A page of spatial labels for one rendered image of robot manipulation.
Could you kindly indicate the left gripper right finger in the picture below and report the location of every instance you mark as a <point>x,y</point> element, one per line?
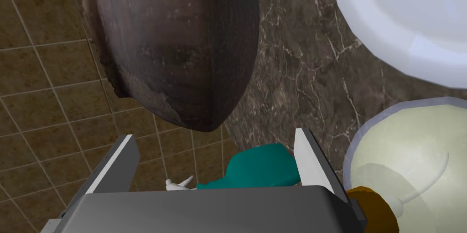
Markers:
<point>314,162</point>

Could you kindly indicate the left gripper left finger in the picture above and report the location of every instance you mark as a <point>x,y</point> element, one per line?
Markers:
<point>114,169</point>

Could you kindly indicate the teal object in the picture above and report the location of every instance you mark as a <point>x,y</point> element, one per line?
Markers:
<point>257,169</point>

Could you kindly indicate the small white object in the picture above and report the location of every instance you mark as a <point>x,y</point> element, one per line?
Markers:
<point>177,185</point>

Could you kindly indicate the orange brown object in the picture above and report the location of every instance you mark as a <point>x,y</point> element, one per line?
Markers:
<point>375,209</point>

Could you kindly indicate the pale yellow bowl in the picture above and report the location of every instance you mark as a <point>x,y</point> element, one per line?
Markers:
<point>412,156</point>

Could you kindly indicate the dark brown wooden bowl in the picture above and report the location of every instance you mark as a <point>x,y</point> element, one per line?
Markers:
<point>175,47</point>

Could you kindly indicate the white plate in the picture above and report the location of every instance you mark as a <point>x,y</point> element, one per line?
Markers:
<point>405,17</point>

